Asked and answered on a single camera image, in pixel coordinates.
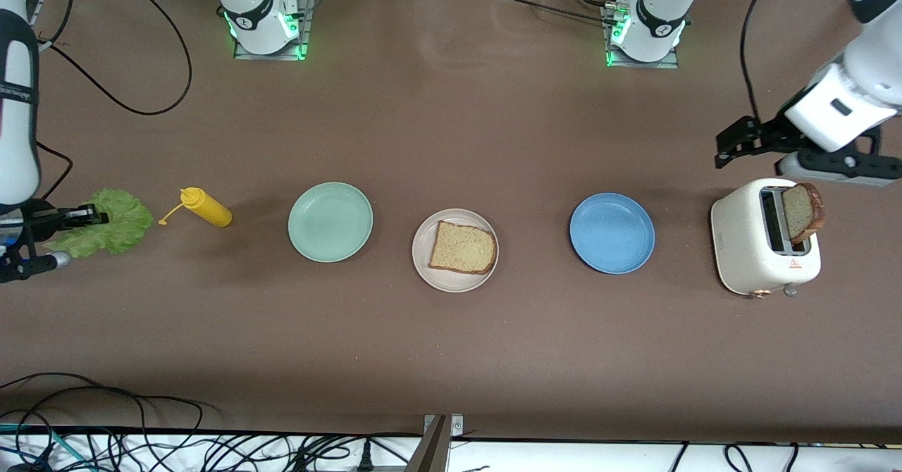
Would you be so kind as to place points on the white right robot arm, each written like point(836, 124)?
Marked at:
point(14, 106)

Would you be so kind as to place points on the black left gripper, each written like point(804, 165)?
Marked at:
point(769, 135)

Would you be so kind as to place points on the green lettuce leaf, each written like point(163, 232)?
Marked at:
point(123, 229)

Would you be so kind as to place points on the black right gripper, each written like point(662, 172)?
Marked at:
point(36, 223)

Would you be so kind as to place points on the metal table bracket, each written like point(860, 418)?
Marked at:
point(437, 451)

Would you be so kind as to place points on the yellow mustard squeeze bottle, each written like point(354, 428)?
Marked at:
point(208, 208)

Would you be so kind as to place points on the white two-slot toaster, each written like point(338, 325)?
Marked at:
point(740, 246)

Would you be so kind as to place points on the green plate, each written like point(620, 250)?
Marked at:
point(330, 222)

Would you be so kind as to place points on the dark crust bread slice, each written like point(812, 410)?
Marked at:
point(803, 211)

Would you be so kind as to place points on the beige plate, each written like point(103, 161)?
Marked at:
point(455, 283)

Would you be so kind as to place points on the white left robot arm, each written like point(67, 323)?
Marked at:
point(652, 48)

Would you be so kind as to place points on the light crust bread slice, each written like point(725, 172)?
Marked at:
point(461, 248)

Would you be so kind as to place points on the blue plate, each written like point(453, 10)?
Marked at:
point(612, 234)

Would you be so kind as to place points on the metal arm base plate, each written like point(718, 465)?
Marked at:
point(307, 21)
point(666, 63)

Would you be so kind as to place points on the black power plug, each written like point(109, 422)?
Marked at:
point(366, 458)

